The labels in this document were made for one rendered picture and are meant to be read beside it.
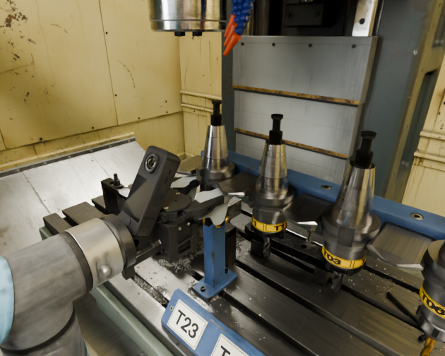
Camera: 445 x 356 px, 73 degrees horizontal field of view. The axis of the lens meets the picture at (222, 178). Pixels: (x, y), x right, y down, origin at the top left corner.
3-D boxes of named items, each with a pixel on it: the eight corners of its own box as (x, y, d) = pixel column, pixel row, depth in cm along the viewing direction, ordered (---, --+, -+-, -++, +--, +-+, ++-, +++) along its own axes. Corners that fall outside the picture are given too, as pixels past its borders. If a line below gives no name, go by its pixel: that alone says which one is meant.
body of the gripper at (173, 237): (169, 225, 50) (102, 260, 42) (167, 179, 47) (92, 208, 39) (202, 245, 46) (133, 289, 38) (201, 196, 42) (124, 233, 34)
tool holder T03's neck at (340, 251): (366, 249, 39) (371, 229, 37) (362, 275, 35) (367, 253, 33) (326, 238, 41) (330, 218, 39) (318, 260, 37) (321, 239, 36)
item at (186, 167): (186, 179, 49) (186, 174, 48) (165, 169, 52) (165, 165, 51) (216, 166, 53) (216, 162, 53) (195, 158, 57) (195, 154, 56)
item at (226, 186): (239, 201, 42) (239, 196, 42) (212, 189, 45) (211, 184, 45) (268, 184, 47) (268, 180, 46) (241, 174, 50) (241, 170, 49)
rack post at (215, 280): (208, 302, 64) (204, 176, 52) (191, 289, 68) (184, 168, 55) (237, 277, 71) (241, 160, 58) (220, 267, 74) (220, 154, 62)
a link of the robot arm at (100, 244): (56, 220, 36) (90, 251, 31) (94, 206, 39) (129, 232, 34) (69, 270, 39) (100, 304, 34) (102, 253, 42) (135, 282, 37)
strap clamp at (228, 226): (227, 270, 73) (227, 217, 67) (190, 246, 81) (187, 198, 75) (235, 263, 76) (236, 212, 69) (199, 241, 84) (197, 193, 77)
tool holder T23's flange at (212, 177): (241, 177, 50) (241, 164, 49) (220, 191, 46) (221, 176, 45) (210, 169, 53) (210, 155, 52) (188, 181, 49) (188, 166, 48)
